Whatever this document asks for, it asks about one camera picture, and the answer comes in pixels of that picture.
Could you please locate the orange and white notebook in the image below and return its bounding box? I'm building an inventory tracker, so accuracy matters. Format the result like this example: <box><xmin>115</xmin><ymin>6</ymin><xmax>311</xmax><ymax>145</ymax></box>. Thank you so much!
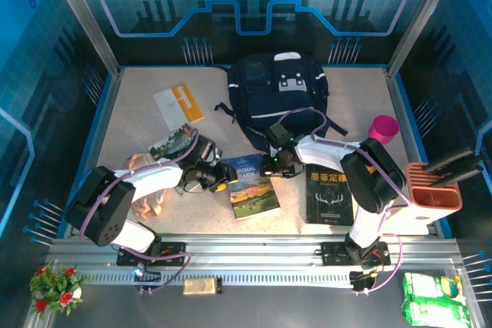
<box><xmin>152</xmin><ymin>81</ymin><xmax>204</xmax><ymax>131</ymax></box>

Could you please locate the pink brown wooden toy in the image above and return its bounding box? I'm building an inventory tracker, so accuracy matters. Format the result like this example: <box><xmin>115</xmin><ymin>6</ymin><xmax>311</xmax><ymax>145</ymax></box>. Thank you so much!
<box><xmin>125</xmin><ymin>153</ymin><xmax>166</xmax><ymax>220</ymax></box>

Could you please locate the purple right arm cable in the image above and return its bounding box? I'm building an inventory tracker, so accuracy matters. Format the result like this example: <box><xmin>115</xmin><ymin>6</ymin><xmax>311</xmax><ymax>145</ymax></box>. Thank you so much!
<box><xmin>276</xmin><ymin>108</ymin><xmax>404</xmax><ymax>297</ymax></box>

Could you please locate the white orange knife block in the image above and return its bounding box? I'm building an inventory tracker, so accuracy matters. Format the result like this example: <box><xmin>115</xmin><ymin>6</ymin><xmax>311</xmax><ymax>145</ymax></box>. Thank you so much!
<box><xmin>380</xmin><ymin>161</ymin><xmax>464</xmax><ymax>235</ymax></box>

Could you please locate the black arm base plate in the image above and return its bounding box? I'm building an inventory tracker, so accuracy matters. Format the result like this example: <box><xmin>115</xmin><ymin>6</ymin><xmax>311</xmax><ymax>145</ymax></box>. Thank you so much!
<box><xmin>116</xmin><ymin>241</ymin><xmax>188</xmax><ymax>267</ymax></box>
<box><xmin>320</xmin><ymin>241</ymin><xmax>392</xmax><ymax>267</ymax></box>

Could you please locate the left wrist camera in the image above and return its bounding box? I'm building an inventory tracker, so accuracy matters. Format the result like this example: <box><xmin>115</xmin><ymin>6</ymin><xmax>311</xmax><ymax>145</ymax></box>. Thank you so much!
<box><xmin>194</xmin><ymin>138</ymin><xmax>217</xmax><ymax>164</ymax></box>

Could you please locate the small gold box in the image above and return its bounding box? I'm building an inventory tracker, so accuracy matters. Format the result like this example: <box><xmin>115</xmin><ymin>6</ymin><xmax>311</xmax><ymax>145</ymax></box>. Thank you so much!
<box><xmin>183</xmin><ymin>277</ymin><xmax>224</xmax><ymax>297</ymax></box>

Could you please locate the pink goblet cup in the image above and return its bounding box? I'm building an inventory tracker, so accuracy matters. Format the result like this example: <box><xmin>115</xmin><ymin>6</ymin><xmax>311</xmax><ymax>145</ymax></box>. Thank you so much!
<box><xmin>367</xmin><ymin>114</ymin><xmax>401</xmax><ymax>148</ymax></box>

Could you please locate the artificial red flower plant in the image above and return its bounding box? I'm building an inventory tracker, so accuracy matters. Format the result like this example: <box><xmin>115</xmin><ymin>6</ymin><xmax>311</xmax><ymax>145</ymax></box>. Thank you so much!
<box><xmin>29</xmin><ymin>262</ymin><xmax>91</xmax><ymax>321</ymax></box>

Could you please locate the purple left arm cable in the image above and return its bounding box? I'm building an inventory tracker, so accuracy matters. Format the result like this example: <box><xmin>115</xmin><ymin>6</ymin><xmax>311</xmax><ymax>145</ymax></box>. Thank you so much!
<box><xmin>78</xmin><ymin>128</ymin><xmax>201</xmax><ymax>297</ymax></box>

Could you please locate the aluminium frame post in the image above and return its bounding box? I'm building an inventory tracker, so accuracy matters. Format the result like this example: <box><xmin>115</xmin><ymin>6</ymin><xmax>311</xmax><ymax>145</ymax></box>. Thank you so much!
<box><xmin>43</xmin><ymin>0</ymin><xmax>123</xmax><ymax>78</ymax></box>
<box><xmin>385</xmin><ymin>0</ymin><xmax>462</xmax><ymax>80</ymax></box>

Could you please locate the green snack packet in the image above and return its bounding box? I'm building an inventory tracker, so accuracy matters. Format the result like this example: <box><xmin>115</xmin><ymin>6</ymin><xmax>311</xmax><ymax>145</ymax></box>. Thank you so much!
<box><xmin>401</xmin><ymin>299</ymin><xmax>473</xmax><ymax>328</ymax></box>
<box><xmin>402</xmin><ymin>272</ymin><xmax>466</xmax><ymax>303</ymax></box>

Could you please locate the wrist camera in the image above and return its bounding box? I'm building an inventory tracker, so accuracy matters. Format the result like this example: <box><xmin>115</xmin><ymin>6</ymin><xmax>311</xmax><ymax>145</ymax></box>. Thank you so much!
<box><xmin>268</xmin><ymin>122</ymin><xmax>295</xmax><ymax>147</ymax></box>
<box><xmin>194</xmin><ymin>138</ymin><xmax>217</xmax><ymax>164</ymax></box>

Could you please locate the Animal Farm book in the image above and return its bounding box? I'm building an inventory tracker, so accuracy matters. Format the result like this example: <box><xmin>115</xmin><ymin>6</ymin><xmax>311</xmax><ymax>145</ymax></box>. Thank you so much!
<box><xmin>221</xmin><ymin>154</ymin><xmax>281</xmax><ymax>221</ymax></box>

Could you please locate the black handled knife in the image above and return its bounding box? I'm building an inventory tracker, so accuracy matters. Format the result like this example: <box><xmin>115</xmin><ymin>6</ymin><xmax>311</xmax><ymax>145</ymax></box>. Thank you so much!
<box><xmin>424</xmin><ymin>147</ymin><xmax>476</xmax><ymax>174</ymax></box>
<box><xmin>437</xmin><ymin>164</ymin><xmax>484</xmax><ymax>187</ymax></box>
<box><xmin>432</xmin><ymin>154</ymin><xmax>484</xmax><ymax>181</ymax></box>

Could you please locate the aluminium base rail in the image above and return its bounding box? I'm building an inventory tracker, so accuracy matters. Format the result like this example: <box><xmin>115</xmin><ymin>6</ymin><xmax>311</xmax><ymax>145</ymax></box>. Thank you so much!
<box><xmin>45</xmin><ymin>230</ymin><xmax>462</xmax><ymax>273</ymax></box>

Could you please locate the navy blue backpack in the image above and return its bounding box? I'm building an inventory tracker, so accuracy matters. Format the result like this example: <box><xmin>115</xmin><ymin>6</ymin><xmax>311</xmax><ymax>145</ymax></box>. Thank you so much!
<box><xmin>214</xmin><ymin>51</ymin><xmax>349</xmax><ymax>152</ymax></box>

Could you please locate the cartoon cover comic book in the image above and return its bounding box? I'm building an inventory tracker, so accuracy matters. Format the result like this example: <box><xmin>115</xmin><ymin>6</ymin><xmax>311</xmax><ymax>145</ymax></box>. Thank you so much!
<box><xmin>148</xmin><ymin>123</ymin><xmax>224</xmax><ymax>164</ymax></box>

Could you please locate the black book with antlers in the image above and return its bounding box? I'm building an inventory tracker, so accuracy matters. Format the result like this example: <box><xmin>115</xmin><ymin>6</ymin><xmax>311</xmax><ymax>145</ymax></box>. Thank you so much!
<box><xmin>306</xmin><ymin>163</ymin><xmax>357</xmax><ymax>226</ymax></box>

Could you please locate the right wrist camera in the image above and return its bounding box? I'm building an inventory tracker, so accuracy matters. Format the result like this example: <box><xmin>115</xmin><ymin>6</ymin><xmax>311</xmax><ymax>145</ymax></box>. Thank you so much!
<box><xmin>268</xmin><ymin>122</ymin><xmax>295</xmax><ymax>147</ymax></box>

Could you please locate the grey slotted cable duct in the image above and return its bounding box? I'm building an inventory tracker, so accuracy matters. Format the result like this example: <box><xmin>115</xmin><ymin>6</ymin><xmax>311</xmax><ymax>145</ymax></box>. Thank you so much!
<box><xmin>82</xmin><ymin>270</ymin><xmax>372</xmax><ymax>287</ymax></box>

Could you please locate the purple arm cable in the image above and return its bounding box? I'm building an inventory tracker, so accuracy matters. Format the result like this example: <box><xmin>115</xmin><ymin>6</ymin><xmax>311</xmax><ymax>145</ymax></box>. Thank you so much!
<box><xmin>276</xmin><ymin>108</ymin><xmax>404</xmax><ymax>297</ymax></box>
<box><xmin>78</xmin><ymin>128</ymin><xmax>201</xmax><ymax>297</ymax></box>

